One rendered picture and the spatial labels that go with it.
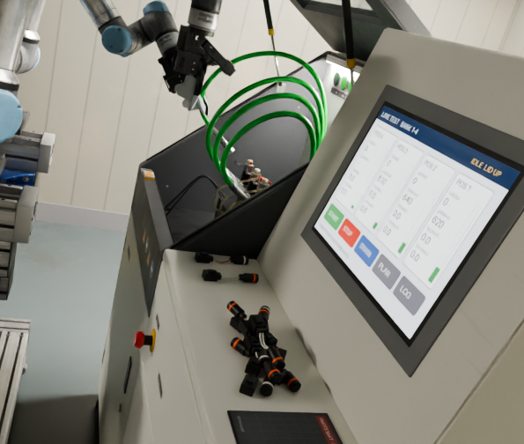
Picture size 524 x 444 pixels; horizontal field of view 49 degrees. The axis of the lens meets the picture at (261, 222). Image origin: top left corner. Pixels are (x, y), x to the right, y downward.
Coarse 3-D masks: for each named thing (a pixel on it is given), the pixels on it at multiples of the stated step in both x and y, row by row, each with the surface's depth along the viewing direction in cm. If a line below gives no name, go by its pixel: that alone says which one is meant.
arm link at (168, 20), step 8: (144, 8) 167; (152, 8) 166; (160, 8) 166; (144, 16) 168; (152, 16) 166; (160, 16) 166; (168, 16) 167; (144, 24) 166; (152, 24) 166; (160, 24) 166; (168, 24) 166; (152, 32) 167; (160, 32) 166; (168, 32) 165; (152, 40) 170
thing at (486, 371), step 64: (384, 64) 115; (448, 64) 97; (512, 64) 83; (512, 128) 79; (320, 192) 120; (512, 256) 71; (320, 320) 103; (512, 320) 68; (192, 384) 91; (384, 384) 83; (448, 384) 73; (512, 384) 70
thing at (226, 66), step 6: (204, 42) 146; (204, 48) 147; (210, 48) 147; (216, 48) 148; (210, 54) 148; (216, 54) 148; (216, 60) 149; (222, 60) 149; (228, 60) 151; (222, 66) 150; (228, 66) 150; (228, 72) 151
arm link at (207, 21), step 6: (192, 12) 142; (198, 12) 142; (204, 12) 141; (192, 18) 143; (198, 18) 142; (204, 18) 141; (210, 18) 143; (216, 18) 144; (192, 24) 143; (198, 24) 142; (204, 24) 142; (210, 24) 143; (216, 24) 145; (210, 30) 145
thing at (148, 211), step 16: (144, 192) 168; (144, 208) 164; (160, 208) 158; (144, 224) 160; (160, 224) 147; (144, 240) 156; (160, 240) 138; (144, 256) 152; (144, 272) 148; (144, 288) 145
